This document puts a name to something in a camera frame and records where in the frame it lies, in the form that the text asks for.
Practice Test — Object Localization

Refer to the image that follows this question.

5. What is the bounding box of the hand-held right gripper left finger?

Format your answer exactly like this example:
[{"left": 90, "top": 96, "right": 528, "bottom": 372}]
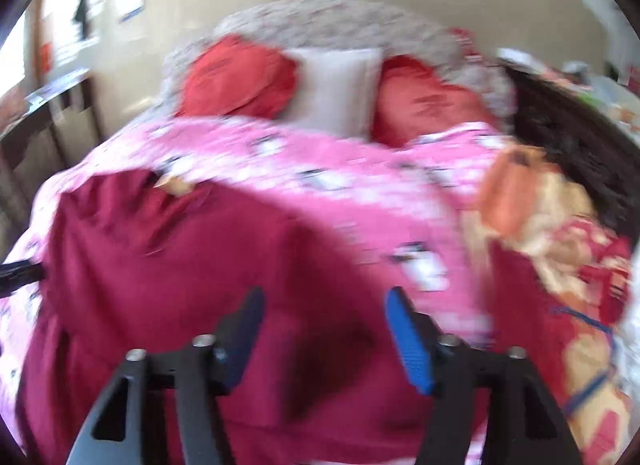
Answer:
[{"left": 65, "top": 287, "right": 266, "bottom": 465}]

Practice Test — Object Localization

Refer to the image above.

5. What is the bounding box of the red heart-shaped ruffled pillow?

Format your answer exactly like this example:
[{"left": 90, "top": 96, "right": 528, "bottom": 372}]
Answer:
[
  {"left": 371, "top": 55, "right": 501, "bottom": 148},
  {"left": 177, "top": 35, "right": 299, "bottom": 120}
]

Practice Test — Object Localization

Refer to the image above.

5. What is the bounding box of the dark wooden side desk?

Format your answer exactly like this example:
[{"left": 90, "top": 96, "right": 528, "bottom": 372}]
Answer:
[{"left": 0, "top": 66, "right": 96, "bottom": 173}]

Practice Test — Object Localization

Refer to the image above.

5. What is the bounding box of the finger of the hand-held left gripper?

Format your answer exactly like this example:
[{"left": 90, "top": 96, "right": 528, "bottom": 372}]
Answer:
[{"left": 0, "top": 259, "right": 46, "bottom": 297}]

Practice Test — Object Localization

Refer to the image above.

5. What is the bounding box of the dark cloth hanging on wall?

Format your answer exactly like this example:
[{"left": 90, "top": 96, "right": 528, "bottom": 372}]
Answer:
[{"left": 71, "top": 0, "right": 94, "bottom": 42}]

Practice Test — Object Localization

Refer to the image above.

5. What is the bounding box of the clutter of small items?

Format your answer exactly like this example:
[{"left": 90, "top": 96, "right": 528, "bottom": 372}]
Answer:
[{"left": 497, "top": 45, "right": 640, "bottom": 133}]

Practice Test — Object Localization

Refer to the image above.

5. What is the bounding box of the blue cable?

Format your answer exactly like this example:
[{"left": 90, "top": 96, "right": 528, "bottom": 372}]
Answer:
[{"left": 550, "top": 306, "right": 620, "bottom": 417}]

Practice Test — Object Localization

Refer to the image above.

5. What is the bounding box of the white square pillow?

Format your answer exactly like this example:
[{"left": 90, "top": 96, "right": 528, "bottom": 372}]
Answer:
[{"left": 279, "top": 47, "right": 384, "bottom": 138}]

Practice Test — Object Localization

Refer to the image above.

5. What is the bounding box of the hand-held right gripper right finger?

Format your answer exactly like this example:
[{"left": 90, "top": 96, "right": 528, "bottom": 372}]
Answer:
[{"left": 383, "top": 287, "right": 584, "bottom": 465}]

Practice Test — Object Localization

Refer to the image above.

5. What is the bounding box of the orange and red floral blanket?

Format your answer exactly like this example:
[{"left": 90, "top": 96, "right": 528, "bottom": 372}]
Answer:
[{"left": 460, "top": 141, "right": 635, "bottom": 465}]

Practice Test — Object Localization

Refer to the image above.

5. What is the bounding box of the long floral bolster pillow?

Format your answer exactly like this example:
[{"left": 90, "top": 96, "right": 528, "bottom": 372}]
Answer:
[{"left": 161, "top": 0, "right": 517, "bottom": 122}]

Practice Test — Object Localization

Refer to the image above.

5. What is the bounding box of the pink penguin print blanket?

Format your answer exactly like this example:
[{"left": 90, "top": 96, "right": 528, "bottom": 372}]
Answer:
[{"left": 0, "top": 116, "right": 513, "bottom": 465}]

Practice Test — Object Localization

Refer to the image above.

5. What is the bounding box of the maroon fleece garment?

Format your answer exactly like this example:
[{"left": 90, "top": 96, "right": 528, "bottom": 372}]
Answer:
[{"left": 15, "top": 170, "right": 493, "bottom": 465}]

